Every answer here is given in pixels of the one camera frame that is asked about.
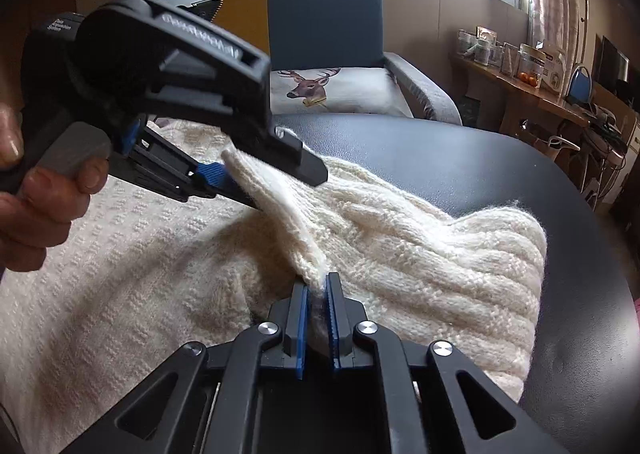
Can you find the cream knitted sweater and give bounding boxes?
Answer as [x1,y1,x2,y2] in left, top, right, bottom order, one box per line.
[1,120,547,453]

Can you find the person left hand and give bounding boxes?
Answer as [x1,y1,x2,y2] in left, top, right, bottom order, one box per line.
[0,102,112,275]

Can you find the deer print cushion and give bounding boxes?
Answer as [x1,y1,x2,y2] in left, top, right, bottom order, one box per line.
[270,67,413,118]

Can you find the grey yellow blue sofa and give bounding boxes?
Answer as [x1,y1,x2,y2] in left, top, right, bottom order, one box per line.
[199,0,464,126]

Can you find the wooden side table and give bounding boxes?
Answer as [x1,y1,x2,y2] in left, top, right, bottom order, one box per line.
[449,54,589,136]

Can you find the oranges on table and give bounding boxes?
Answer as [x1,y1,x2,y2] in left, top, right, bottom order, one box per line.
[518,71,538,88]

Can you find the black television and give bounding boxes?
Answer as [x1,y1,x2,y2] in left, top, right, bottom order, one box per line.
[594,36,629,94]

